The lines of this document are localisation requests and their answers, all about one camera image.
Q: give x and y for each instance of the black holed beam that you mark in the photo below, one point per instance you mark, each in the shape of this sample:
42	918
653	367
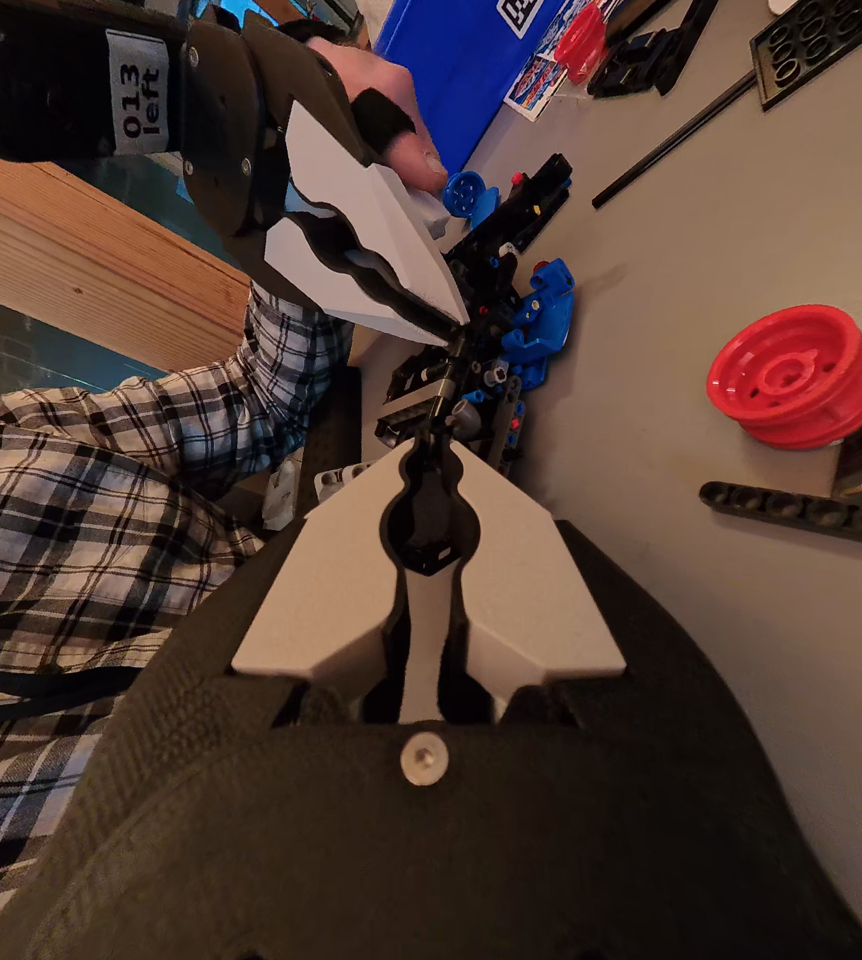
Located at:
689	45
798	514

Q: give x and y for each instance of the sticker sheet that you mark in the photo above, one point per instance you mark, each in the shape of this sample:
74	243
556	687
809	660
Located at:
543	75

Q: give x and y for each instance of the wooden board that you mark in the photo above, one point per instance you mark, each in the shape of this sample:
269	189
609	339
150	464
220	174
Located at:
101	247

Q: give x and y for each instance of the black square plate brick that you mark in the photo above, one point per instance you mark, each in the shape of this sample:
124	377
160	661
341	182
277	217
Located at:
820	45

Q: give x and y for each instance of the red wheel rim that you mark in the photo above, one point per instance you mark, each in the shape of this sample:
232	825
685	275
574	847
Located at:
798	375
581	41

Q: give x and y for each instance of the long black axle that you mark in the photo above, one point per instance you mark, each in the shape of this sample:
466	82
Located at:
670	142

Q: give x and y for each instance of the black frame brick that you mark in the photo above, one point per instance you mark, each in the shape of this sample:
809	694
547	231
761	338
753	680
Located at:
629	64

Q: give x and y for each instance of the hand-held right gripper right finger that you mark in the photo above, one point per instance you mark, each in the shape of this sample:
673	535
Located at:
536	600

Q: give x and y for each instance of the blue wheel rim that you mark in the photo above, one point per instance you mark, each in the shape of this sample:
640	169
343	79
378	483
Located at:
468	191

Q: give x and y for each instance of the person's left forearm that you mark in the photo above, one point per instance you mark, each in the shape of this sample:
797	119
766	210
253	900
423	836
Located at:
251	397

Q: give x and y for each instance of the person's plaid shirt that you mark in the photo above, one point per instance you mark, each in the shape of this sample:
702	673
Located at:
26	600

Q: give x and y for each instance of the black perforated panel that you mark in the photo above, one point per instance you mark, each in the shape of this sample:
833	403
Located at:
333	427

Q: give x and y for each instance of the blue storage bin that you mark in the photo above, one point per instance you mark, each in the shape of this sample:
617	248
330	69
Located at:
453	75

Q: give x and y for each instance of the toy brick vehicle chassis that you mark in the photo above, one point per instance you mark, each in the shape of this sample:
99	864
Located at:
543	322

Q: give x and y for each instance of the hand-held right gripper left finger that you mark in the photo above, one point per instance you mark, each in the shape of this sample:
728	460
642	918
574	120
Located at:
318	600

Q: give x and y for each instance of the person's left hand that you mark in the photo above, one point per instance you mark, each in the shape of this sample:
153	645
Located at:
393	79

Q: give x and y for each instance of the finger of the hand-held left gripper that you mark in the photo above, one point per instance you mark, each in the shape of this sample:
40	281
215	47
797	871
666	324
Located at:
303	262
393	225

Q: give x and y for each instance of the grey desk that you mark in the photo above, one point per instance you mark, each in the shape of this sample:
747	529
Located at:
700	225

